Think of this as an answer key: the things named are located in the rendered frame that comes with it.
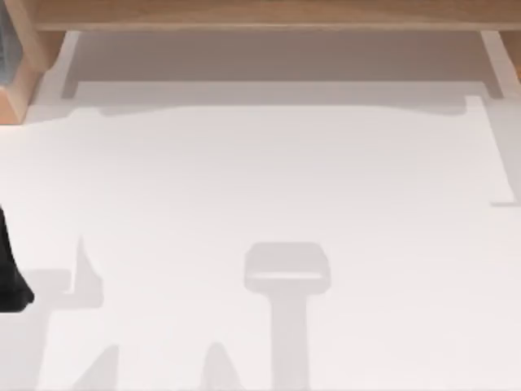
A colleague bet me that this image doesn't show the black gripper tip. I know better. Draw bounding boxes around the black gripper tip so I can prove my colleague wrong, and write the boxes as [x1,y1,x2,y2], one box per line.
[0,207,35,314]

